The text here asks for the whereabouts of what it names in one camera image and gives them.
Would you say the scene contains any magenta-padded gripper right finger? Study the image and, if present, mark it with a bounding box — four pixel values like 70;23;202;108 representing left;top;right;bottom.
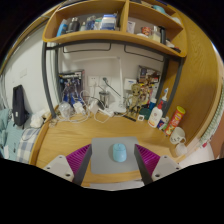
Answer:
133;143;183;186

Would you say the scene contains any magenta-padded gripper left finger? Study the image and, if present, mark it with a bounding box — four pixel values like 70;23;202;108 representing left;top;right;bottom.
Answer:
43;143;94;187

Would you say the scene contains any light blue computer mouse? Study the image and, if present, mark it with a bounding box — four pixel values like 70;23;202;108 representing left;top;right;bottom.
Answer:
111;143;128;163

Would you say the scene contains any grey mouse pad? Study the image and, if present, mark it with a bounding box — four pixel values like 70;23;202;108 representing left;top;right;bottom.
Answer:
89;135;144;176

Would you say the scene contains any plain white cup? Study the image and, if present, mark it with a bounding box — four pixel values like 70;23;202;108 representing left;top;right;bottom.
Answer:
174;142;188;158

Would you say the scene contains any white printed mug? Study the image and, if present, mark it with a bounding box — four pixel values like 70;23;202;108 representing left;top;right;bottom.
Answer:
169;126;187;145

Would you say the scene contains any small blue red bottle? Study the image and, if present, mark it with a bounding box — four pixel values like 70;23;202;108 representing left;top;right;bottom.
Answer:
157;115;171;132

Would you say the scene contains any checked bedding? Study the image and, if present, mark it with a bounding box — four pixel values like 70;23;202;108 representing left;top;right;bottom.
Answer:
0;108;43;164

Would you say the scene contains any red yellow snack canister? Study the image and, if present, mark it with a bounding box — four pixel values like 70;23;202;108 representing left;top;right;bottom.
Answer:
164;105;186;137

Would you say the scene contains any white red-capped lotion bottle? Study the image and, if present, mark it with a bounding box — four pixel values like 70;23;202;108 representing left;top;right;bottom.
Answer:
147;99;164;129

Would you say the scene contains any crumpled white plastic bag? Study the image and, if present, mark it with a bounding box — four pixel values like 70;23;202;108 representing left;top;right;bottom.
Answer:
29;111;51;129

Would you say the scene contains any clear-domed white container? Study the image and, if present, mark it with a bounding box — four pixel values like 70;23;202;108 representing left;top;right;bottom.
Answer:
58;101;73;121

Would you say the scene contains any white multi-port charger block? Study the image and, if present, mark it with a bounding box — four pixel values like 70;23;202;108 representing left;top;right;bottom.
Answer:
72;101;85;116

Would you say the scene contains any white blue spray bottle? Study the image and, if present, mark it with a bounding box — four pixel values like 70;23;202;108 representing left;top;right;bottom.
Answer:
159;87;170;109

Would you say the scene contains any small white charger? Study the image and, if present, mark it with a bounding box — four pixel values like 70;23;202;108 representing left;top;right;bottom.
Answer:
88;100;100;115

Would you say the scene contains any white power strip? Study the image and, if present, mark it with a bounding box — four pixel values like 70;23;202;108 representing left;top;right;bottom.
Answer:
98;107;115;118

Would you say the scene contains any brown tree creature figurine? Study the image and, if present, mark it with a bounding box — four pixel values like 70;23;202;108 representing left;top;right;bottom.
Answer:
128;83;148;118

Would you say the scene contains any stainless steel cup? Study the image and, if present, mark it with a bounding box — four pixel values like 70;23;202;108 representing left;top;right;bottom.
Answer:
98;90;111;108

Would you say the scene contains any robot model kit box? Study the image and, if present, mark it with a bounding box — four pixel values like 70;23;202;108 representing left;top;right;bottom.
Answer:
58;69;85;108

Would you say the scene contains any colourful printed figure box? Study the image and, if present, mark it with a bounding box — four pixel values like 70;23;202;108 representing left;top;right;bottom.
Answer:
137;65;162;88

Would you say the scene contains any wooden shelf unit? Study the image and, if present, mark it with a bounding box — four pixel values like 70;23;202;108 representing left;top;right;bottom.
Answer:
42;0;189;58

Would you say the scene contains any tangled white charging cable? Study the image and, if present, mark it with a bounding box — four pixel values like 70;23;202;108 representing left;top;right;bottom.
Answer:
53;89;116;124

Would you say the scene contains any grey metal frame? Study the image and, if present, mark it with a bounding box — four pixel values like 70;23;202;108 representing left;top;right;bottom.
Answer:
40;39;184;119

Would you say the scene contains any white wall box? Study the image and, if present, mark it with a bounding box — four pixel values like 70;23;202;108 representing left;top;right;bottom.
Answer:
123;78;138;92

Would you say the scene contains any white wall socket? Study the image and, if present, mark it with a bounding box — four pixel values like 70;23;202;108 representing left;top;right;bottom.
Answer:
87;75;100;88
99;76;112;88

